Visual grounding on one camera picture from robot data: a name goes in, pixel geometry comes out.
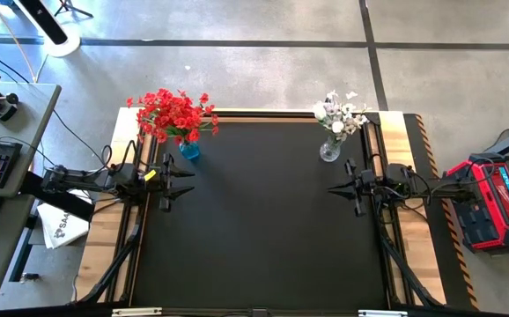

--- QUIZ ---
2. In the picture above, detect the white floor stand base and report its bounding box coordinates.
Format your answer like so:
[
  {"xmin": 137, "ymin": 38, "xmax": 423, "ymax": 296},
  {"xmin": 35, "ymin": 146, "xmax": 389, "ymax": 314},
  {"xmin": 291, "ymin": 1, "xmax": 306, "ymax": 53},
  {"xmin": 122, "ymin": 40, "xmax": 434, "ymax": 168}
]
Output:
[{"xmin": 0, "ymin": 0, "xmax": 82, "ymax": 58}]

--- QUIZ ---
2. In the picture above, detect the black table mat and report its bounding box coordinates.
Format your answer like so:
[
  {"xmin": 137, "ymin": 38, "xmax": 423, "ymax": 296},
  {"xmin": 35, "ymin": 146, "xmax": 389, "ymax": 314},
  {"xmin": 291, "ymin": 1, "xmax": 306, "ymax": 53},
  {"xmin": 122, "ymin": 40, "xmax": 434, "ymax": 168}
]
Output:
[{"xmin": 130, "ymin": 116, "xmax": 390, "ymax": 309}]

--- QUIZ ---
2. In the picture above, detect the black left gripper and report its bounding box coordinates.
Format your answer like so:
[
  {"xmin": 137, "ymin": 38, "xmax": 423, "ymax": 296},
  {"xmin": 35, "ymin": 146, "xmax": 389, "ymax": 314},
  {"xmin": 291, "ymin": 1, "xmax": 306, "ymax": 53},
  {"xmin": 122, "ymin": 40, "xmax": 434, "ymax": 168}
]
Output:
[{"xmin": 142, "ymin": 152, "xmax": 196, "ymax": 213}]

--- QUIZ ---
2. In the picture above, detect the tan floor cable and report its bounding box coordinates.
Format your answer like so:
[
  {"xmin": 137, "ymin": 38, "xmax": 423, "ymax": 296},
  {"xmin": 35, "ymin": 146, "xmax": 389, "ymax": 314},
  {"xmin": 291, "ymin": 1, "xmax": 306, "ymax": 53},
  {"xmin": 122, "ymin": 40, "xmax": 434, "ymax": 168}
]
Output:
[{"xmin": 0, "ymin": 0, "xmax": 38, "ymax": 84}]

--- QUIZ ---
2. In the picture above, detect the black desk support bar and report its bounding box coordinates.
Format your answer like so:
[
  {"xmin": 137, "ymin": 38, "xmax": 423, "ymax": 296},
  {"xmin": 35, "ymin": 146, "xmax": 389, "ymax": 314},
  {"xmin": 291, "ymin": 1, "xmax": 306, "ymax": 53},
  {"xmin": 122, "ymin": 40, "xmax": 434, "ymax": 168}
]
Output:
[{"xmin": 18, "ymin": 171, "xmax": 95, "ymax": 221}]

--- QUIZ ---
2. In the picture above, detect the hazard striped black platform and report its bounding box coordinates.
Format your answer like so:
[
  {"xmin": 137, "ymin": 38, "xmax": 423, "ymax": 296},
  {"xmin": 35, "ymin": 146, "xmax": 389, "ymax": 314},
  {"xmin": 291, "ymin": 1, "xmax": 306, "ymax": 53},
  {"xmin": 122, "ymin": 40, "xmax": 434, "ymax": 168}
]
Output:
[{"xmin": 403, "ymin": 113, "xmax": 480, "ymax": 309}]

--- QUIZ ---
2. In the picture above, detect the red and black tool box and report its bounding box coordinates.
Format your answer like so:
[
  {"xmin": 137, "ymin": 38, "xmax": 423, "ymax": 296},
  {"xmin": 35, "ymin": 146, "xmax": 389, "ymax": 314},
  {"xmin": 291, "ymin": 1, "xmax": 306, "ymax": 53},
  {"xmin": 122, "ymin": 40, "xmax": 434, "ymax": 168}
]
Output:
[{"xmin": 446, "ymin": 152, "xmax": 509, "ymax": 254}]

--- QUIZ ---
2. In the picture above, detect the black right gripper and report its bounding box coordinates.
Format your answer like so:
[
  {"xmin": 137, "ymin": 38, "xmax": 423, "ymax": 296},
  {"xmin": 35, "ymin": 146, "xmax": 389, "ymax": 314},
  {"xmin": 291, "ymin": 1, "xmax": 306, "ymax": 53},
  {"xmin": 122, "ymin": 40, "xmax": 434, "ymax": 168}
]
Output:
[{"xmin": 327, "ymin": 158, "xmax": 377, "ymax": 217}]

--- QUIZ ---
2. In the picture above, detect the white paper sheet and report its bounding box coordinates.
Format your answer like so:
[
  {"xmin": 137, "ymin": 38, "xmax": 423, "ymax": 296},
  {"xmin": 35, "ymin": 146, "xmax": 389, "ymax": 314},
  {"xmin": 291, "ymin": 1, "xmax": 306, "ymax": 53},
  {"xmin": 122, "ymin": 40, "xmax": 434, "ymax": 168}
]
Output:
[{"xmin": 37, "ymin": 184, "xmax": 95, "ymax": 251}]

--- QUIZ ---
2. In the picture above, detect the black tripod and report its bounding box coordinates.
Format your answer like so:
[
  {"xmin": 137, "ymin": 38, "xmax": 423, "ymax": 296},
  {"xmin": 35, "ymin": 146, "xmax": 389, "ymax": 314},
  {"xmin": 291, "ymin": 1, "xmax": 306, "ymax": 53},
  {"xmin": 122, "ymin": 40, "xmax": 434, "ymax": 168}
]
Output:
[{"xmin": 54, "ymin": 0, "xmax": 95, "ymax": 19}]

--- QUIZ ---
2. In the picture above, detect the clear glass vase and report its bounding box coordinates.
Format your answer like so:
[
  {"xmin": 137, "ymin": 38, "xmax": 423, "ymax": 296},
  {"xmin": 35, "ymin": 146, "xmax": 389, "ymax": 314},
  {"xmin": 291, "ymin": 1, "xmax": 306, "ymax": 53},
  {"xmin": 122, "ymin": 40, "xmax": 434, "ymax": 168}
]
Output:
[{"xmin": 319, "ymin": 136, "xmax": 343, "ymax": 163}]

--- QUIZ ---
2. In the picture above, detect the blue glass vase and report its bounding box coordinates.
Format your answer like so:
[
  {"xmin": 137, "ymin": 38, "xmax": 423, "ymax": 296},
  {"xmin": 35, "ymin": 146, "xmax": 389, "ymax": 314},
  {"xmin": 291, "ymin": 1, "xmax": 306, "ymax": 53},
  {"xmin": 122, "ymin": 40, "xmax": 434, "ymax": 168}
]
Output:
[{"xmin": 178, "ymin": 140, "xmax": 202, "ymax": 160}]

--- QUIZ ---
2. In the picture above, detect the silver metal bracket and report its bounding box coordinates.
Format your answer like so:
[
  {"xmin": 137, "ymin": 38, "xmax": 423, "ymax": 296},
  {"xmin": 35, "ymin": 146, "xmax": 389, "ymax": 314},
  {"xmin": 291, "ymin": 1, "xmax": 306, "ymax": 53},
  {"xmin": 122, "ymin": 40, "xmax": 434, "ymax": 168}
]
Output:
[
  {"xmin": 358, "ymin": 309, "xmax": 409, "ymax": 317},
  {"xmin": 112, "ymin": 306, "xmax": 163, "ymax": 317}
]

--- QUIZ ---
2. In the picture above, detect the black floor cable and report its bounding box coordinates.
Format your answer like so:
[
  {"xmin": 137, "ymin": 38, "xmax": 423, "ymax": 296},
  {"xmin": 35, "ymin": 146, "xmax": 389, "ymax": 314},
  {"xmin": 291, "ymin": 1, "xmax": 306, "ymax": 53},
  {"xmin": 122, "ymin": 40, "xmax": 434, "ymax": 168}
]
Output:
[{"xmin": 0, "ymin": 39, "xmax": 31, "ymax": 84}]

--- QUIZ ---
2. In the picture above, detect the black aluminium table frame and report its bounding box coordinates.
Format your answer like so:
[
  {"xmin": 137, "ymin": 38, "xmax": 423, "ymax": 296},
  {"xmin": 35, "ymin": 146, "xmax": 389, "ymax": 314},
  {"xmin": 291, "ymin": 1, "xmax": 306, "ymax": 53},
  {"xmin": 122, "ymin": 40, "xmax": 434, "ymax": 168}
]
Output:
[{"xmin": 76, "ymin": 107, "xmax": 447, "ymax": 317}]

